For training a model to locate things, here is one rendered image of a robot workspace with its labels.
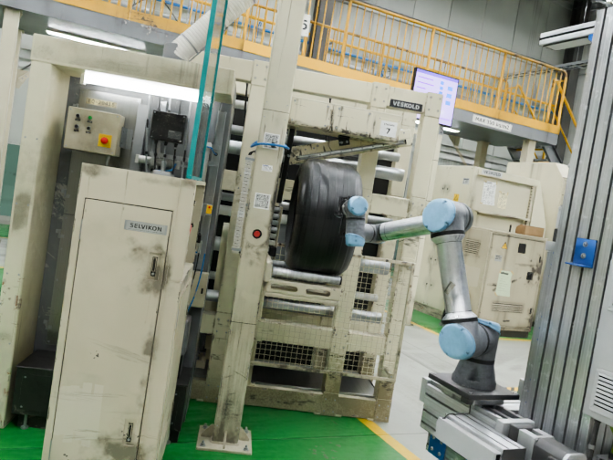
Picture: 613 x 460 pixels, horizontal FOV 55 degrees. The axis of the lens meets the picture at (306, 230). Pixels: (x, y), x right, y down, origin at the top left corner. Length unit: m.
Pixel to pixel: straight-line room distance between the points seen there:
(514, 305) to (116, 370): 5.89
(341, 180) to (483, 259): 4.56
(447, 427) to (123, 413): 1.14
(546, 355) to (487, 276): 5.06
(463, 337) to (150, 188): 1.18
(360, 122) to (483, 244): 4.22
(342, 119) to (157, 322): 1.53
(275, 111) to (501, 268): 4.87
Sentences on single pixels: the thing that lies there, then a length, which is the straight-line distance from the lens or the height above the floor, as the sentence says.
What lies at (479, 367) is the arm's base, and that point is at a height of 0.79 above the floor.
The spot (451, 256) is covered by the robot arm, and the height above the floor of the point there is 1.15.
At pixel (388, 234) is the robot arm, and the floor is 1.18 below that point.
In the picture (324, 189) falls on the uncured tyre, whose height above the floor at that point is 1.32.
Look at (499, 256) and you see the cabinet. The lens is 7.24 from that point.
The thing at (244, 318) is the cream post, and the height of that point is 0.64.
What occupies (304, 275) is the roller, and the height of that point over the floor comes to 0.90.
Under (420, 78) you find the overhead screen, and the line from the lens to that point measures 6.79.
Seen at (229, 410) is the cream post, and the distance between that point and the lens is 3.04.
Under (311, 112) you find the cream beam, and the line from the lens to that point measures 3.15.
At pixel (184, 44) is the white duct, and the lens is 3.21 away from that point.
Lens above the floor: 1.26
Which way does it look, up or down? 3 degrees down
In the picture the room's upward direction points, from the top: 9 degrees clockwise
